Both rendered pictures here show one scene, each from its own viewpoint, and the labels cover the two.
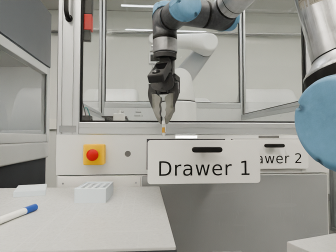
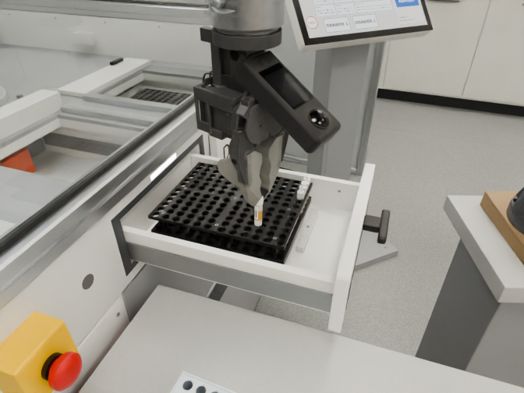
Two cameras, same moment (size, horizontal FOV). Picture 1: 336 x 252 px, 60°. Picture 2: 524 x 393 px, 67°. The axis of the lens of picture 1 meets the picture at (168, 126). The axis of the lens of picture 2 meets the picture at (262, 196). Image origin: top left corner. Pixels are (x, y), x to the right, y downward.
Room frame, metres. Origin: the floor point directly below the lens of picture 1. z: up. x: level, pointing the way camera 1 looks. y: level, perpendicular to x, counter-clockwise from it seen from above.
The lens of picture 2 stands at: (0.70, 0.39, 1.28)
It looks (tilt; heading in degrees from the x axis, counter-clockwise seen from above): 35 degrees down; 294
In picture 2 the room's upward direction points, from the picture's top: straight up
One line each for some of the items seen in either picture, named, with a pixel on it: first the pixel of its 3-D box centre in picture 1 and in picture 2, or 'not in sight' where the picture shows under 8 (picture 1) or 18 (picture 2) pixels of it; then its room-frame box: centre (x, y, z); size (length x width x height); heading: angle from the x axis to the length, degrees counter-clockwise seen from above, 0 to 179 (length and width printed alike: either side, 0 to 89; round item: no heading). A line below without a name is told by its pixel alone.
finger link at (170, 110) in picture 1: (171, 108); (256, 161); (0.88, -0.01, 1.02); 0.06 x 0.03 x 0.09; 165
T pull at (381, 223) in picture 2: (206, 149); (375, 224); (0.72, -0.09, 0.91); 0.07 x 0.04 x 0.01; 94
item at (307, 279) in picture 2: not in sight; (231, 214); (0.96, -0.08, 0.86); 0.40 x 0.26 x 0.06; 4
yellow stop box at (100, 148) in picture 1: (94, 154); (37, 360); (1.03, 0.26, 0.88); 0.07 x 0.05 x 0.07; 94
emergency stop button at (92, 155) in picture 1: (92, 154); (61, 369); (1.00, 0.26, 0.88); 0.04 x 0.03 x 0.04; 94
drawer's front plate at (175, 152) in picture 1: (204, 161); (354, 236); (0.75, -0.09, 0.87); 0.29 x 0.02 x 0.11; 94
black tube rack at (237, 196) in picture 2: not in sight; (235, 213); (0.95, -0.08, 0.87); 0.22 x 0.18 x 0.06; 4
